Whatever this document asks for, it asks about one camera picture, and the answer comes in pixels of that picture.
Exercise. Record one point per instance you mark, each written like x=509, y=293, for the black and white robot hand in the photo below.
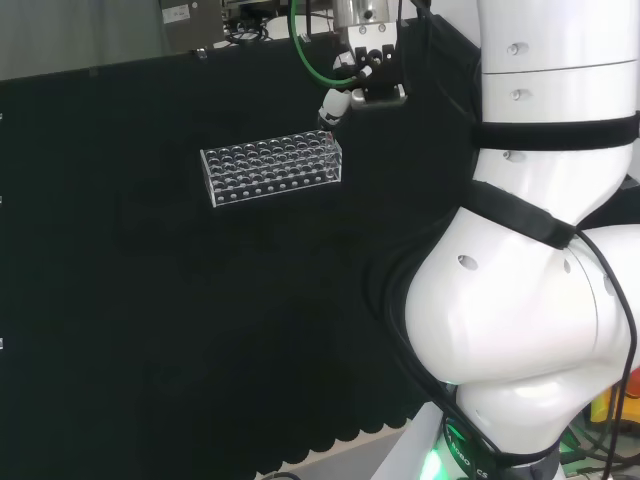
x=375, y=60

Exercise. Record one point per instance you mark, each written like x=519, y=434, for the clear acrylic test tube rack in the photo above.
x=270, y=170

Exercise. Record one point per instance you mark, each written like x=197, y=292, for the clear cloth clip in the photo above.
x=201, y=53

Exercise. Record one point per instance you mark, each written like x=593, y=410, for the grey metal cabinet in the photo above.
x=190, y=25

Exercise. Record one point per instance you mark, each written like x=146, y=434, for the black bench cloth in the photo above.
x=150, y=300

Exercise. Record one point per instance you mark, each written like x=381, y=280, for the yellow emergency stop button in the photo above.
x=602, y=405

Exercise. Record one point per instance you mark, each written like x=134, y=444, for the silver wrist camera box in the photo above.
x=380, y=96

